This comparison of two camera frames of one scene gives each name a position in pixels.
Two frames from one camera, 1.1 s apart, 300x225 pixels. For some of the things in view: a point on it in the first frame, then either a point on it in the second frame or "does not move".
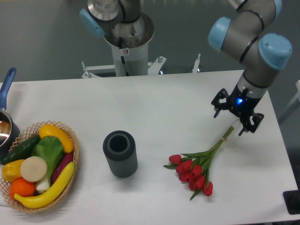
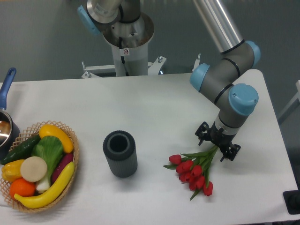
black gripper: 241,106 to 221,139
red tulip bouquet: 194,168 does not move
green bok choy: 50,149 does not move
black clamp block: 292,200 does not move
